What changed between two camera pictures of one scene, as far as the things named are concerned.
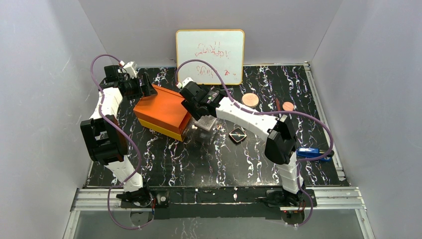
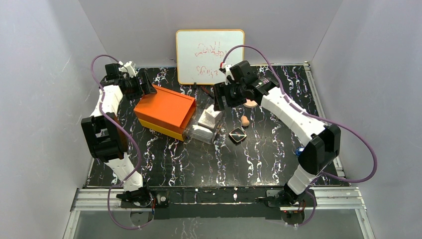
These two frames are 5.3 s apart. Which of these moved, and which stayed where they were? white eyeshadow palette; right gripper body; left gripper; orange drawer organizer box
Moved: right gripper body
Stayed: orange drawer organizer box; left gripper; white eyeshadow palette
